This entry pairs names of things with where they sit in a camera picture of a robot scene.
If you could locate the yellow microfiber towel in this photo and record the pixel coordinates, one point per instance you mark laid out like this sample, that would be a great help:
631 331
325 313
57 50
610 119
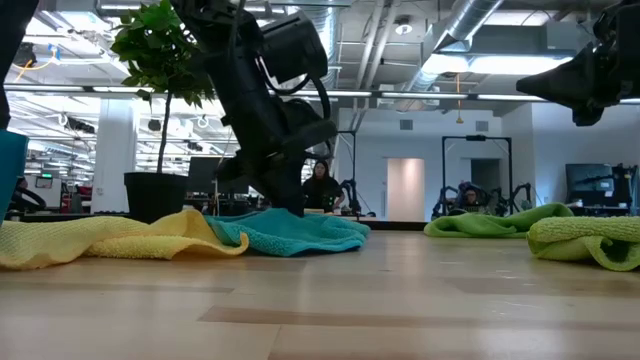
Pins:
100 240

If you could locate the silver ventilation duct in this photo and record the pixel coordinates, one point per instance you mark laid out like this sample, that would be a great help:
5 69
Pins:
470 15
334 30

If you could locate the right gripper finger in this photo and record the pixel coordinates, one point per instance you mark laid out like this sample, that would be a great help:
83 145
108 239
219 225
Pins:
565 80
590 115

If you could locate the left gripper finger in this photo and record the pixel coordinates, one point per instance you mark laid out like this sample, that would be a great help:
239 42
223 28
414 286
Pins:
287 192

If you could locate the black background rig frame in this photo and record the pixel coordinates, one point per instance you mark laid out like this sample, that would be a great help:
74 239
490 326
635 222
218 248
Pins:
475 137
354 165

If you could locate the black plant pot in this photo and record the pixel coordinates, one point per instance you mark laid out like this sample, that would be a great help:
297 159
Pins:
156 197

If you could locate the teal microfiber towel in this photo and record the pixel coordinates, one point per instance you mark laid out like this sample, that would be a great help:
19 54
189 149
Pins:
300 235

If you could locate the background black robot arm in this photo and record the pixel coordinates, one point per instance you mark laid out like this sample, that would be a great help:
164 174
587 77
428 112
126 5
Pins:
445 200
352 195
520 195

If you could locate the person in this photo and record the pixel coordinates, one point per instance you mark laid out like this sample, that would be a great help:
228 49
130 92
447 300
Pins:
25 200
471 199
322 192

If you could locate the green microfiber towel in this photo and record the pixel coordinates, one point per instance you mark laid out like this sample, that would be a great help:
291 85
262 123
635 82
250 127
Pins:
500 225
585 235

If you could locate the green leafy plant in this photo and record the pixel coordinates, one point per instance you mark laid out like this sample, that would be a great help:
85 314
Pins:
160 50

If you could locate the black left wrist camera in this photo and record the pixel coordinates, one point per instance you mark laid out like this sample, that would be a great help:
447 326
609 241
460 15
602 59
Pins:
295 47

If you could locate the white door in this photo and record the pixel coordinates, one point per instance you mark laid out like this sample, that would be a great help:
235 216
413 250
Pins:
405 190

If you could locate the teal plastic bin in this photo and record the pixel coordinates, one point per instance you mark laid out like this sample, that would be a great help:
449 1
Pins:
10 170

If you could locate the white pillar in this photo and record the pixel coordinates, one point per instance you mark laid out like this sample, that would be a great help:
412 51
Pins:
112 150

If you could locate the black computer monitor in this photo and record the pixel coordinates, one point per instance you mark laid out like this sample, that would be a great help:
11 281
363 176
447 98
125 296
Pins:
587 177
202 175

